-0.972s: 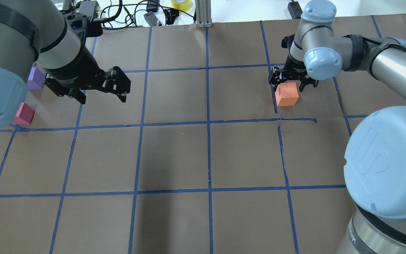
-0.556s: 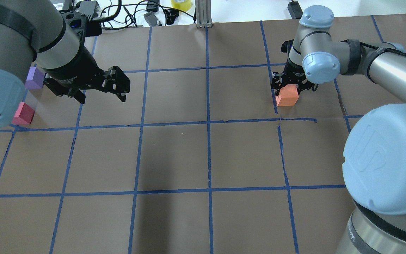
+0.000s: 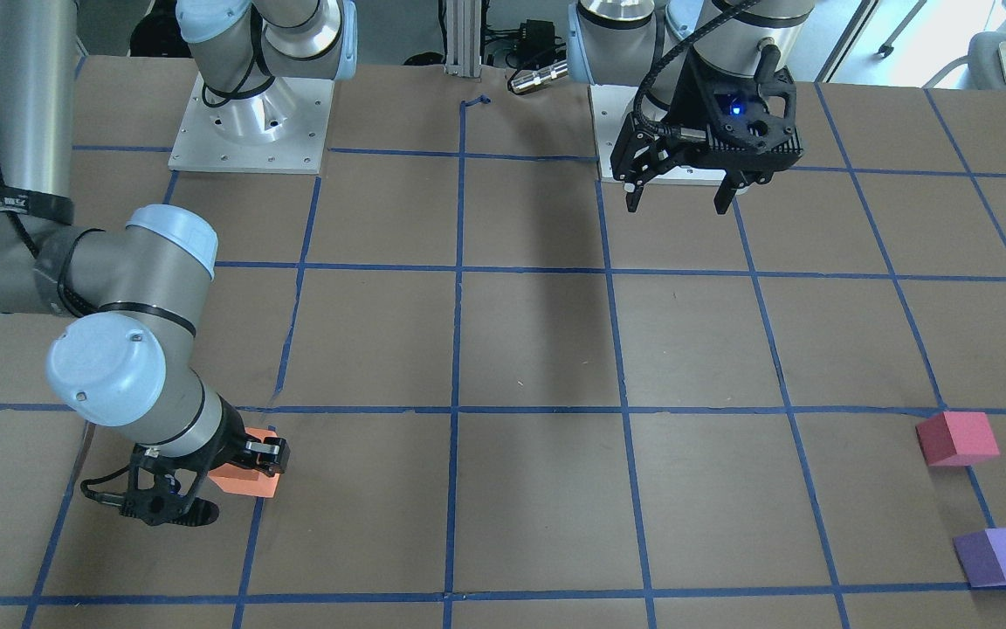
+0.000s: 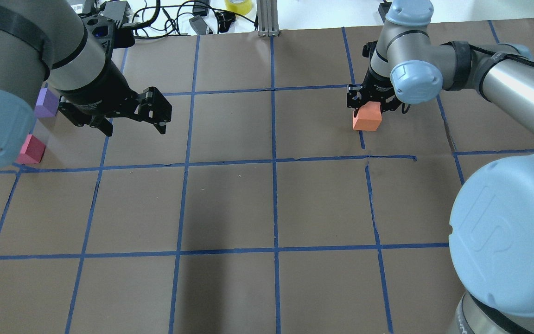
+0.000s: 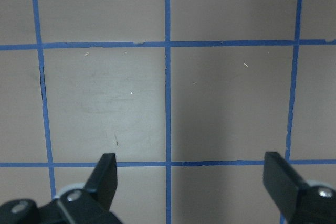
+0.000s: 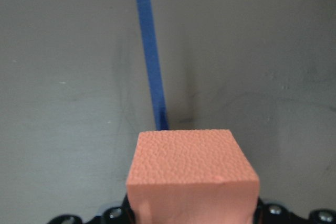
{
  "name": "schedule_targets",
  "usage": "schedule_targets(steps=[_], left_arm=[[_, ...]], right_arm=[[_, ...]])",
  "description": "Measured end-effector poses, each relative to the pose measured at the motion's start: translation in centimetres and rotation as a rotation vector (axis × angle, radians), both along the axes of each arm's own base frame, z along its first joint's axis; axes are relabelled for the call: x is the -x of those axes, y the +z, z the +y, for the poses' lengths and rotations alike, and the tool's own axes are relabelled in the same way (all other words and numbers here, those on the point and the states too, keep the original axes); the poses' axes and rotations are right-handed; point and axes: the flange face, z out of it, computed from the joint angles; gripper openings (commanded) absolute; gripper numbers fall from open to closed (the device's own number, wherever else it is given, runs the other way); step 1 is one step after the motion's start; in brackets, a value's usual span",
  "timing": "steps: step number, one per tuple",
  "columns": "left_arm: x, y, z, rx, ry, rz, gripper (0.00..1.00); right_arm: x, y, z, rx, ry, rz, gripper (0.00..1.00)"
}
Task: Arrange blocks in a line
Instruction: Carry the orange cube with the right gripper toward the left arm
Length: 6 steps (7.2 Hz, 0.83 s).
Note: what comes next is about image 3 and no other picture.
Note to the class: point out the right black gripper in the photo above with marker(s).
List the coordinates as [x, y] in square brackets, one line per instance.
[225, 438]

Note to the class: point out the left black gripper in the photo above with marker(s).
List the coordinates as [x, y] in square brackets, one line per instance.
[696, 99]

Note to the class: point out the orange foam block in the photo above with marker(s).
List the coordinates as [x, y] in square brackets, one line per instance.
[246, 482]

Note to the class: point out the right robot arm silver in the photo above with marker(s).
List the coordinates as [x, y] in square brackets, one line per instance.
[134, 297]

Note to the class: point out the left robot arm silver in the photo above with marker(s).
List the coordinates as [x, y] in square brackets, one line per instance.
[643, 45]

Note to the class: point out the silver cylindrical connector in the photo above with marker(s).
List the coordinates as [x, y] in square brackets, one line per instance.
[527, 81]

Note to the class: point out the black power adapter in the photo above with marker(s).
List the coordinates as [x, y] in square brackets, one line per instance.
[531, 37]

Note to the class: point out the red foam block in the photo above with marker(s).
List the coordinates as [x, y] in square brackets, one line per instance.
[957, 439]

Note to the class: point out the purple foam block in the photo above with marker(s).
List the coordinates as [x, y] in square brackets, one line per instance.
[983, 557]

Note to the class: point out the aluminium frame post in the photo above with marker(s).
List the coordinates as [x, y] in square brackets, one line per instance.
[462, 36]

